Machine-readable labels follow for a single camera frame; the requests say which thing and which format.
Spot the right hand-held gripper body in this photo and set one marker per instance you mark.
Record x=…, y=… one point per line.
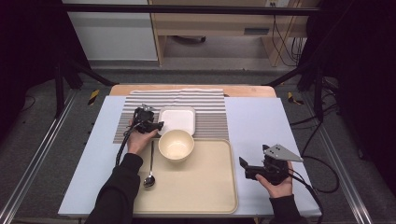
x=275, y=171

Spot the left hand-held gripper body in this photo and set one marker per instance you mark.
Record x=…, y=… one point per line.
x=143, y=119

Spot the white square plate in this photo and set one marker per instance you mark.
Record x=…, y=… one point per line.
x=177, y=119

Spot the cream bowl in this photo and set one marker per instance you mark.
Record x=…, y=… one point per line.
x=176, y=146

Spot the cream plastic tray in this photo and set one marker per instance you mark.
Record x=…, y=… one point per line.
x=199, y=186

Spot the metal spoon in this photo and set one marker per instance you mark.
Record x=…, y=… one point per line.
x=149, y=181

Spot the person's right hand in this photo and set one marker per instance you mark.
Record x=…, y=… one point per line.
x=280, y=188

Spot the person's left hand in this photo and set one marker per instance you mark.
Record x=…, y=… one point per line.
x=138, y=141

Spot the pale blue board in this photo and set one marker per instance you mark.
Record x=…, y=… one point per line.
x=261, y=124

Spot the striped placemat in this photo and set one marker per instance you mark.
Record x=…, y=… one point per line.
x=211, y=124

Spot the wooden table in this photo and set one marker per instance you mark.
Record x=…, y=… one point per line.
x=249, y=90

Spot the black metal stand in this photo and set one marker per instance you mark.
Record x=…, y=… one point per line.
x=59, y=90
x=318, y=93

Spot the white cabinet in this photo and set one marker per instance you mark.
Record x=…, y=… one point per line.
x=115, y=37

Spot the black metal crossbar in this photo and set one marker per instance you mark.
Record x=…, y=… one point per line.
x=186, y=9

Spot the light wooden desk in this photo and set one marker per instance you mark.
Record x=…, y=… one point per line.
x=218, y=21

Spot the black curtain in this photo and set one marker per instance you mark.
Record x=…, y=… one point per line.
x=367, y=77
x=28, y=46

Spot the aluminium floor rail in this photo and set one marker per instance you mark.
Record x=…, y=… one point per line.
x=34, y=161
x=342, y=174

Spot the white wall socket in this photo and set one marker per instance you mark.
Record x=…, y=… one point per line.
x=277, y=3

